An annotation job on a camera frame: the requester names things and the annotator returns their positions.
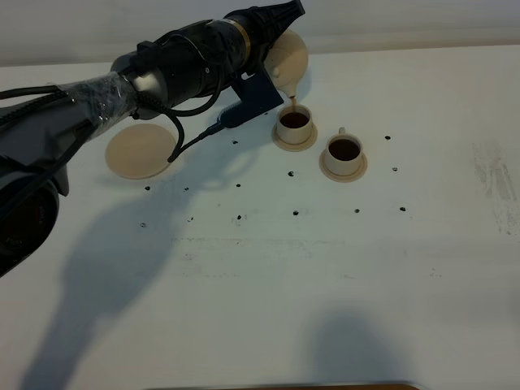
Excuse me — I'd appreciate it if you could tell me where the beige ceramic teapot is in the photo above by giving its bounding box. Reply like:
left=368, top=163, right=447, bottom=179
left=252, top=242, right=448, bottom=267
left=264, top=29, right=309, bottom=98

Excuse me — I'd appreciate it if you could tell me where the beige saucer far left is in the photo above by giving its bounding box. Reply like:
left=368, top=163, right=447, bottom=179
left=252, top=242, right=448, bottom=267
left=271, top=121, right=318, bottom=152

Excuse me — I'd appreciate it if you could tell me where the black left camera cable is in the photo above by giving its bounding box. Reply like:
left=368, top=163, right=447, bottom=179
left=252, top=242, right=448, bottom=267
left=0, top=32, right=228, bottom=163

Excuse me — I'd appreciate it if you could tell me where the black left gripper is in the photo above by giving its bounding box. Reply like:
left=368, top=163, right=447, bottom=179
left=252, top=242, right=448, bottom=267
left=227, top=0, right=305, bottom=106

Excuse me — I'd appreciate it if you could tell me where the beige teacup far left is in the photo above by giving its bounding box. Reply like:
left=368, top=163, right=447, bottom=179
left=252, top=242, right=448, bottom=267
left=276, top=105, right=312, bottom=145

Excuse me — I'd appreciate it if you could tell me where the beige saucer near right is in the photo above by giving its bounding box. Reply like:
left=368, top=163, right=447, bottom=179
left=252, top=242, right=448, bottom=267
left=319, top=151, right=368, bottom=183

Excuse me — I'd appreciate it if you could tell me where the beige teacup near right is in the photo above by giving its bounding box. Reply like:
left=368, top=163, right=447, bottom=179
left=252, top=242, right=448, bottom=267
left=324, top=128, right=363, bottom=176

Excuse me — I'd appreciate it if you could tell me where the beige teacup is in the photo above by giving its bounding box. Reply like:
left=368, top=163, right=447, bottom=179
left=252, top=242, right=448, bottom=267
left=324, top=128, right=363, bottom=176
left=276, top=105, right=312, bottom=145

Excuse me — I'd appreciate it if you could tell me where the beige teapot saucer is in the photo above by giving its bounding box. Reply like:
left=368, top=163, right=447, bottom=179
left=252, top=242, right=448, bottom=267
left=105, top=123, right=177, bottom=180

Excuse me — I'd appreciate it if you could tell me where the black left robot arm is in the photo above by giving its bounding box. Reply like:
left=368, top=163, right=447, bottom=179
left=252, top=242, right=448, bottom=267
left=1, top=1, right=305, bottom=273

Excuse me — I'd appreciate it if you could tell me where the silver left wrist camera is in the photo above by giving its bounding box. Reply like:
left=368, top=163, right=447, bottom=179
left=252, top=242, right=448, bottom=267
left=219, top=102, right=280, bottom=128

